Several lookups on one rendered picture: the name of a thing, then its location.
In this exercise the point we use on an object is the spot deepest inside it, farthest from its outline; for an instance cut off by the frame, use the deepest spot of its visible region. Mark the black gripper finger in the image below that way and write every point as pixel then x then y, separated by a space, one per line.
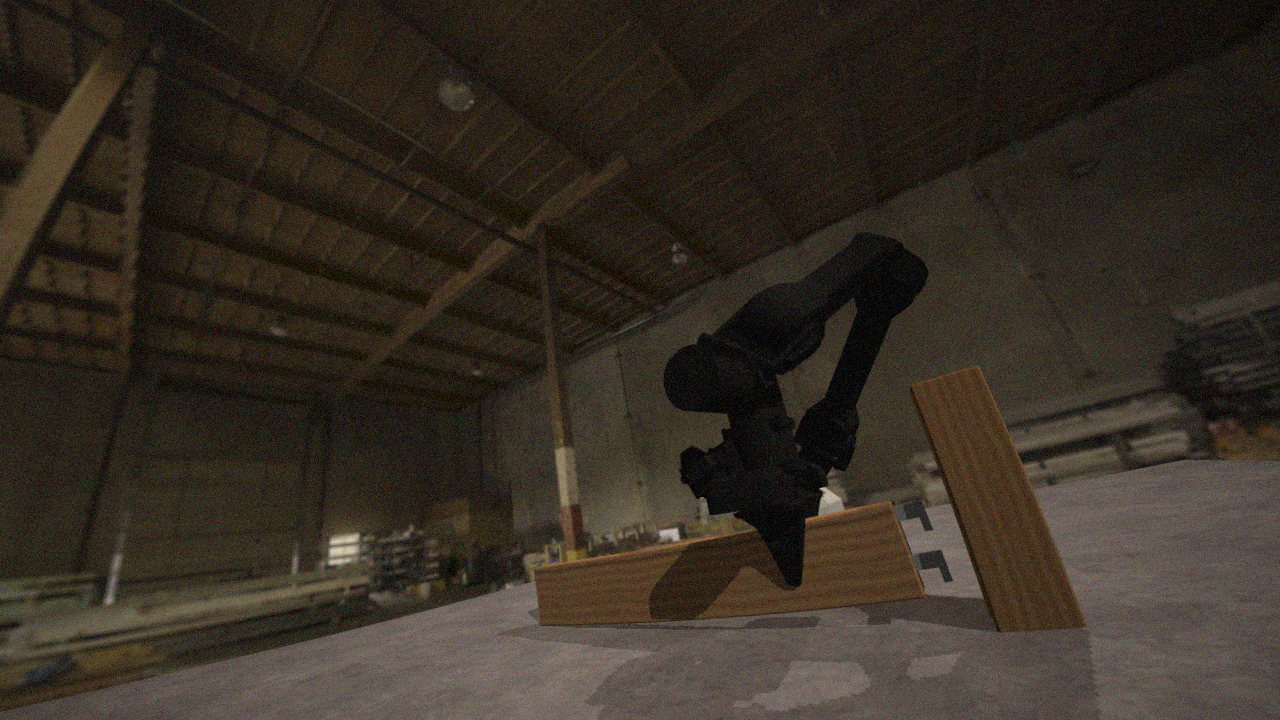
pixel 783 530
pixel 813 504

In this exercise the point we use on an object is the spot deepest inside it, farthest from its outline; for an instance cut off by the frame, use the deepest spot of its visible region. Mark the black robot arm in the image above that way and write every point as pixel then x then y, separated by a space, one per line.
pixel 733 370

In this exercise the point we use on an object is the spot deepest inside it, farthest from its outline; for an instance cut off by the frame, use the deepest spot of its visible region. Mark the dark brown wooden post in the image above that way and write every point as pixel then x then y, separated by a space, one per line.
pixel 1015 559

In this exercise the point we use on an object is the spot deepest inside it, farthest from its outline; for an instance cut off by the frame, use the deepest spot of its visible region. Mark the brown wooden rail with steel hooks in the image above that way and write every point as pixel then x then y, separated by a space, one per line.
pixel 859 556

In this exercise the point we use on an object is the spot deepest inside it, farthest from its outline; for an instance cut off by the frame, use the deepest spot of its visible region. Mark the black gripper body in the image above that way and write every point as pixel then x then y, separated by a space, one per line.
pixel 774 474

